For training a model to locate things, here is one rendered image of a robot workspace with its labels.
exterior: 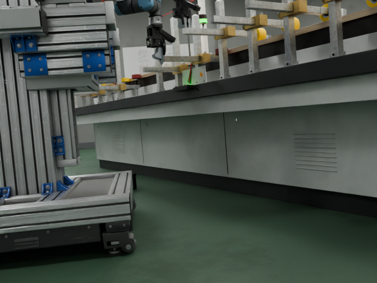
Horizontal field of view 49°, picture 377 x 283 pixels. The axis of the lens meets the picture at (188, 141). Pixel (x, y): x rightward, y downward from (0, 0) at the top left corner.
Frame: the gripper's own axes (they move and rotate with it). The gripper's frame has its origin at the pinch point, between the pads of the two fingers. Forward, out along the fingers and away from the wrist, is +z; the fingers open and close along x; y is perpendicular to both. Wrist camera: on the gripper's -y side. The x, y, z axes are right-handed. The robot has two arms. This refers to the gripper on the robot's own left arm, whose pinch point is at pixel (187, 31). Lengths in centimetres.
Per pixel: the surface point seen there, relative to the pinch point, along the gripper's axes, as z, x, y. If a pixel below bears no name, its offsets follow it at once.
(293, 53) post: 23, 19, -73
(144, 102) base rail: 39, -29, 66
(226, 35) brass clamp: 7.5, 5.6, -30.2
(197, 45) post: 8.1, -6.8, -1.8
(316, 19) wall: -129, -760, 203
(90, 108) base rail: 40, -73, 183
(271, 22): 5, 3, -55
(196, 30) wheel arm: 5.1, 21.5, -21.8
